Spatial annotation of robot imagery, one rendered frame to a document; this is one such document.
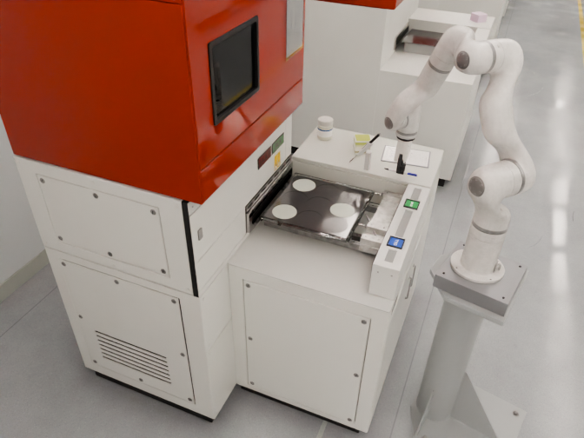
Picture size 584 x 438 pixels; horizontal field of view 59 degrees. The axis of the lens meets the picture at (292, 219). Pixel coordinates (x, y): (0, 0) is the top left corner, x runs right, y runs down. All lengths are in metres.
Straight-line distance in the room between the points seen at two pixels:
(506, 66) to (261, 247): 1.07
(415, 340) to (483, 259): 1.06
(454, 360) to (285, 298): 0.74
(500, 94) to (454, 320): 0.85
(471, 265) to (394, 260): 0.29
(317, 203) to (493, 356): 1.30
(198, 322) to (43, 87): 0.93
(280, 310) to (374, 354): 0.38
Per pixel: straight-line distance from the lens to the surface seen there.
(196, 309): 1.92
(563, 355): 3.09
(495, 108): 1.76
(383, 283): 1.83
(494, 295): 1.91
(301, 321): 2.02
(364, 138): 2.38
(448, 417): 2.62
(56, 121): 1.79
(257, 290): 2.00
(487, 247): 1.89
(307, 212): 2.10
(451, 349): 2.22
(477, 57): 1.71
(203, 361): 2.13
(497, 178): 1.73
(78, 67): 1.62
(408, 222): 2.01
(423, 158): 2.41
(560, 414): 2.84
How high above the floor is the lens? 2.13
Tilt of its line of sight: 37 degrees down
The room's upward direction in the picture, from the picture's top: 1 degrees clockwise
